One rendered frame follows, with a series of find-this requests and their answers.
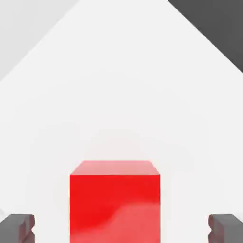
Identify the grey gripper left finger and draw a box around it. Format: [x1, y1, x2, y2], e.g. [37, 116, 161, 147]
[0, 208, 36, 243]

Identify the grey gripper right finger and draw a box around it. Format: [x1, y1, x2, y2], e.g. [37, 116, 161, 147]
[208, 214, 243, 243]

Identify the small red cube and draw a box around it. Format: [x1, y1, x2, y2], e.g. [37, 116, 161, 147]
[69, 160, 161, 243]

